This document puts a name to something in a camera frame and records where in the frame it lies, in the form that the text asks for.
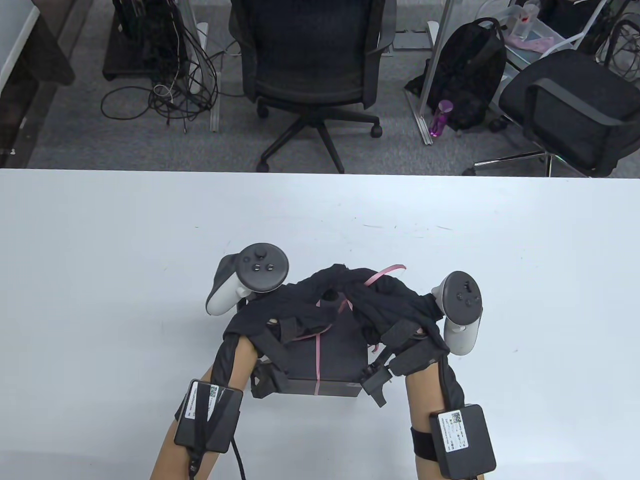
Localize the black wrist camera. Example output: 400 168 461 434
250 357 291 399
360 362 396 407

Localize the person's left forearm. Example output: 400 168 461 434
150 335 261 480

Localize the white power strip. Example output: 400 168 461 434
189 22 210 93

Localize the black chrome-base office chair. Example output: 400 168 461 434
462 49 640 178

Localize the aluminium frame leg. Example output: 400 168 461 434
405 0 456 146

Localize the person's right forearm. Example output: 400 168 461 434
405 364 483 480

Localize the grey left hand controller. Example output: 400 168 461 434
206 242 290 317

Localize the clear plastic bin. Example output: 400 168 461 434
480 0 576 66

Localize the grey hand controller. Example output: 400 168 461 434
431 271 484 356
206 242 290 317

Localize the black backpack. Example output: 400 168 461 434
404 17 508 132

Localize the person's right hand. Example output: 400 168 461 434
345 267 449 362

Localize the pink cloth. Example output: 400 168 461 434
510 32 557 52

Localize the black left forearm box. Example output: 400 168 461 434
173 380 244 455

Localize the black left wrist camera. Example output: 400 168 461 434
250 357 291 399

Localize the black gift box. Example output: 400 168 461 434
255 320 370 398

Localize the person's left hand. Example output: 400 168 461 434
222 264 352 352

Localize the tangle of black floor cables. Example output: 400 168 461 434
100 0 221 133

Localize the pink bow ribbon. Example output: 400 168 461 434
290 263 407 396

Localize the black right forearm box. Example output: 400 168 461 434
429 404 497 478

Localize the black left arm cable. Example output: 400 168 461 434
187 437 247 480

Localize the grey right hand controller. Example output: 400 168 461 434
431 271 484 356

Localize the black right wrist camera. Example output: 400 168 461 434
360 362 396 407

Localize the black mesh office chair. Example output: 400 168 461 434
230 0 398 174

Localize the black computer tower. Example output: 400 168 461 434
102 0 191 82

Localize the dark wooden side desk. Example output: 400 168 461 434
0 0 93 168

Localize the purple water bottle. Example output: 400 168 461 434
428 99 454 139

